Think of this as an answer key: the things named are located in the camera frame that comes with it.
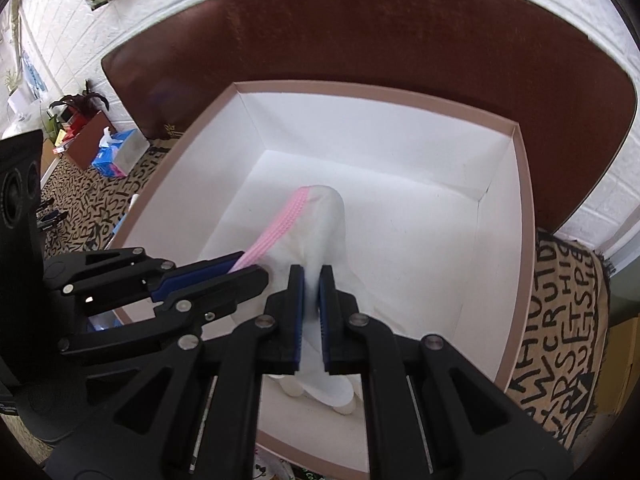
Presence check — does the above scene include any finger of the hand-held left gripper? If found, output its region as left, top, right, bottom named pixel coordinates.
left=56, top=264, right=270, bottom=367
left=42, top=246, right=243, bottom=318

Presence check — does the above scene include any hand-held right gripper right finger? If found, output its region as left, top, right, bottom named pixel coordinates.
left=319, top=265, right=576, bottom=480

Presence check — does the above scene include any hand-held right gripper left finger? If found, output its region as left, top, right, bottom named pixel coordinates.
left=45, top=264, right=307, bottom=480

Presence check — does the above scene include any white cloth with pink trim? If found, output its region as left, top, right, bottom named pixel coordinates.
left=197, top=184, right=363, bottom=416

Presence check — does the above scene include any pink-rimmed white box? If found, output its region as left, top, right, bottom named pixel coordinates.
left=107, top=80, right=538, bottom=479

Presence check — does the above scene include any blue pen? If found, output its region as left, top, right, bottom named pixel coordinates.
left=36, top=210, right=68, bottom=231

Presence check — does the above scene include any small brown cardboard box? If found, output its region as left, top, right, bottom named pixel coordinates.
left=62, top=110, right=118, bottom=171

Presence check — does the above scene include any blue tissue pack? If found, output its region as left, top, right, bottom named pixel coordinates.
left=91, top=127, right=151, bottom=178

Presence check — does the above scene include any white plastic bag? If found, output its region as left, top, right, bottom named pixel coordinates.
left=5, top=92, right=43, bottom=133

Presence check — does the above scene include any letter-patterned tan blanket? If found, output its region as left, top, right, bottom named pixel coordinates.
left=0, top=135, right=613, bottom=453

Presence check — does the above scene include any brown wooden board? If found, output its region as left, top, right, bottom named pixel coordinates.
left=100, top=0, right=638, bottom=233

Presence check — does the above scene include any large cardboard box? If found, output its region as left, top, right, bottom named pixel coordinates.
left=595, top=312, right=640, bottom=416

